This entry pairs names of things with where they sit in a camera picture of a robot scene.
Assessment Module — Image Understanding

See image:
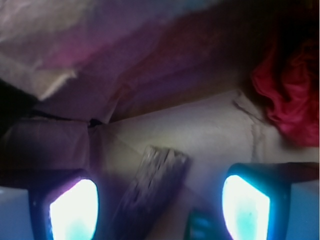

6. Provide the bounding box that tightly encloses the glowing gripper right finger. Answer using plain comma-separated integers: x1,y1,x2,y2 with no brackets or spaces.
222,162,320,240

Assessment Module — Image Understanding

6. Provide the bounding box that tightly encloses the brown paper bag bin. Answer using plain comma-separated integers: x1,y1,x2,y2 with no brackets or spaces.
0,0,319,240

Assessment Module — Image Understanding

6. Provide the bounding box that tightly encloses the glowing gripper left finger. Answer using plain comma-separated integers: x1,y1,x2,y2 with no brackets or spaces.
28,169,99,240

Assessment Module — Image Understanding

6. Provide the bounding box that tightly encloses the dark wood chip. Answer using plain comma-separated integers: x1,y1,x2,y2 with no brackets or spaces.
111,145,191,240

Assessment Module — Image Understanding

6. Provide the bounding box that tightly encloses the red crumpled paper flower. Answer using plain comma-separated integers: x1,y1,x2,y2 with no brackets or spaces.
251,39,320,147

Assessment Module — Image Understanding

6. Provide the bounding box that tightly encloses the orange toy carrot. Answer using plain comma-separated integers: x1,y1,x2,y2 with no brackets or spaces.
183,208,219,240

